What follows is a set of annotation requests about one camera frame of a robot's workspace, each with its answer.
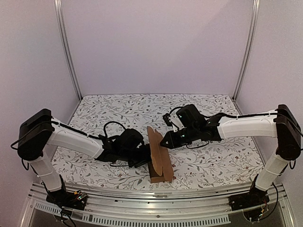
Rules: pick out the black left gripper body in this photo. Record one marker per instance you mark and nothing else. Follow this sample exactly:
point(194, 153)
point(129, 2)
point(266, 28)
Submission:
point(126, 155)

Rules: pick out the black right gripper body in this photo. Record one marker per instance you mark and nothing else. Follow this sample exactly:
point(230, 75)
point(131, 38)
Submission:
point(172, 138)

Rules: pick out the brown cardboard box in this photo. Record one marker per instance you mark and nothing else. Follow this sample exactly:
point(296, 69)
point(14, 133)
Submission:
point(160, 167)

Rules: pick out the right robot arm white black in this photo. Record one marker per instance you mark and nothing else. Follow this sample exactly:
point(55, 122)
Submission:
point(278, 124)

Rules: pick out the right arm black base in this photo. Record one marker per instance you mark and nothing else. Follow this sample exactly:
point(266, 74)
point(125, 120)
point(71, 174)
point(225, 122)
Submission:
point(253, 203)

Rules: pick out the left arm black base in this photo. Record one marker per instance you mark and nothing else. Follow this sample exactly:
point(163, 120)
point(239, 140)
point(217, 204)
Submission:
point(62, 198)

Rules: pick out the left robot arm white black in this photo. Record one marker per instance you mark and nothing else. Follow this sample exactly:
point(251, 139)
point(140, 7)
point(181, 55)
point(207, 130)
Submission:
point(42, 129)

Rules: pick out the floral patterned table mat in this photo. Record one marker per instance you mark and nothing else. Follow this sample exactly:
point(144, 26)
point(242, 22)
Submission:
point(195, 166)

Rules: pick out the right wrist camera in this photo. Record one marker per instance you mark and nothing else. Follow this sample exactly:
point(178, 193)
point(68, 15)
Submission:
point(172, 122)

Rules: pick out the aluminium front rail frame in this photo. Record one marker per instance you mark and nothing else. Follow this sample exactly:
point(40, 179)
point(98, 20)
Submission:
point(208, 207)

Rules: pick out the right aluminium corner post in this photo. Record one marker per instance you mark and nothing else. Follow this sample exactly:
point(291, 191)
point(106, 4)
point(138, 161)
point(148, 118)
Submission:
point(248, 47)

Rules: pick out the aluminium corner post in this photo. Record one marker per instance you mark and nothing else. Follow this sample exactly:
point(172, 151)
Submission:
point(66, 48)
point(248, 47)

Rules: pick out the left aluminium corner post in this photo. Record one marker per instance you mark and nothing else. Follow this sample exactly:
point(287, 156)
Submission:
point(66, 48)

